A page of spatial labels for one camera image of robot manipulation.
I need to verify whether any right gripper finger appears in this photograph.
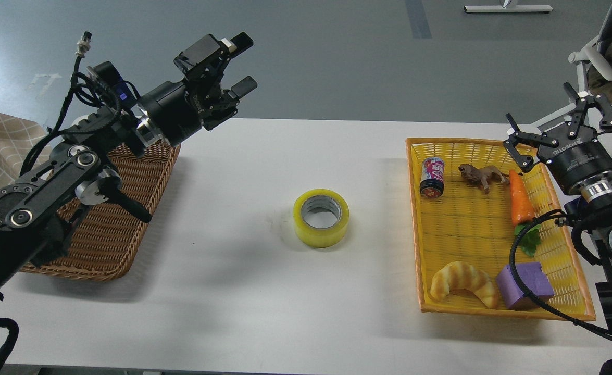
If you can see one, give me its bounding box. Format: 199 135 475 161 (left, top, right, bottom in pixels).
503 113 560 173
563 82 612 139

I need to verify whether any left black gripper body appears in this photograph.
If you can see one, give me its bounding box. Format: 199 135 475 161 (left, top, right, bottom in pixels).
139 81 241 146

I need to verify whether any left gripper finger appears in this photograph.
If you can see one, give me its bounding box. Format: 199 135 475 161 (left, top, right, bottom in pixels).
220 76 258 105
174 32 254 94

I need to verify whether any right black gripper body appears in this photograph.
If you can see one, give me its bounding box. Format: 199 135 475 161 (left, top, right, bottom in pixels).
537 122 612 195

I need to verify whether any yellow tape roll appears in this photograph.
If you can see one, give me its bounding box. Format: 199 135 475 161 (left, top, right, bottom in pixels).
292 189 349 248

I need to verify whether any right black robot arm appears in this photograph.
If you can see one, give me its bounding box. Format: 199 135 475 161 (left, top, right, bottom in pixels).
503 83 612 342

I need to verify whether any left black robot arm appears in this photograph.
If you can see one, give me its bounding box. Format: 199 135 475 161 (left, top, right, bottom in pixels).
0 32 257 301

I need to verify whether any white office chair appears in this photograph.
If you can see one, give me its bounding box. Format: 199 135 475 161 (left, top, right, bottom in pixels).
530 0 612 167

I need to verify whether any brown toy lion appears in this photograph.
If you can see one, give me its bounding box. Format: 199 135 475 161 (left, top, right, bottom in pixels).
458 164 510 195

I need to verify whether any toy carrot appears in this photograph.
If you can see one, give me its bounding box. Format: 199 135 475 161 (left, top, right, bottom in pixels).
508 169 541 258

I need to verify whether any yellow plastic basket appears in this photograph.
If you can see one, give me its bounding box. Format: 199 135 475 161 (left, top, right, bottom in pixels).
406 137 596 322

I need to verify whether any small drink can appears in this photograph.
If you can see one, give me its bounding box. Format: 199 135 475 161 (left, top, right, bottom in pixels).
419 157 445 199

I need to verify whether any purple foam block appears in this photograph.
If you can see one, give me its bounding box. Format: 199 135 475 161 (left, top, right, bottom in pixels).
496 262 555 310

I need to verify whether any toy croissant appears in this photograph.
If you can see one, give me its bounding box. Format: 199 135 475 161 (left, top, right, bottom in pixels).
429 261 499 309

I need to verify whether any brown wicker basket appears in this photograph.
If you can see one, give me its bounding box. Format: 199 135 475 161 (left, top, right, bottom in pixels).
22 142 180 282

